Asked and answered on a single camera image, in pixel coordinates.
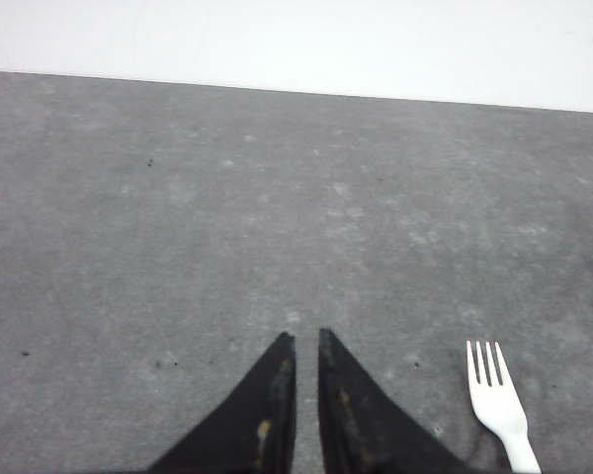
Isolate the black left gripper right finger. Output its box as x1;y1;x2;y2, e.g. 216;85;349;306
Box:
318;328;469;473

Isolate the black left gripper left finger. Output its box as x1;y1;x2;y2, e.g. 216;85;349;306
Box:
147;332;297;473

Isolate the white plastic fork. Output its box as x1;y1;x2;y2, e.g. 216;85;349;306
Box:
466;341;542;473

